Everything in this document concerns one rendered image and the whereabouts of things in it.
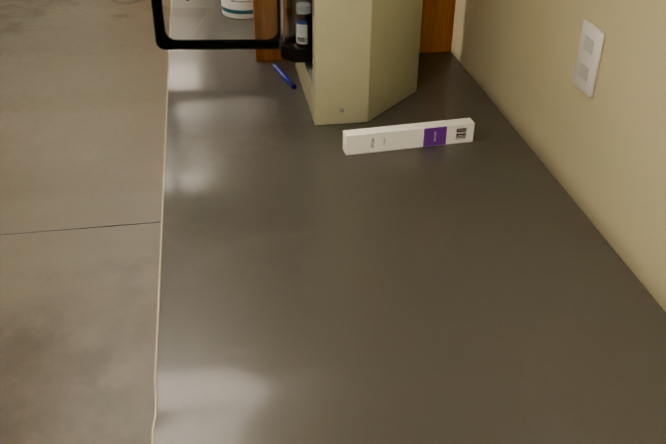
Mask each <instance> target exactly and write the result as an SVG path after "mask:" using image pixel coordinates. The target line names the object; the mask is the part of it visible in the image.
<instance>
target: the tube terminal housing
mask: <svg viewBox="0 0 666 444"><path fill-rule="evenodd" d="M422 4H423V0H314V17H313V15H312V83H311V81H310V78H309V75H308V72H307V70H306V67H305V64H304V62H296V63H295V67H296V70H297V73H298V76H299V79H300V82H301V85H302V88H303V91H304V94H305V97H306V100H307V103H308V106H309V109H310V112H311V115H312V119H313V122H314V125H329V124H344V123H360V122H369V121H370V120H372V119H374V118H375V117H377V116H378V115H380V114H381V113H383V112H385V111H386V110H388V109H389V108H391V106H393V105H395V104H396V103H398V102H399V101H401V100H403V99H404V98H406V97H407V96H409V95H410V94H412V93H414V92H415V91H416V88H417V74H418V61H419V47H420V32H421V18H422Z"/></svg>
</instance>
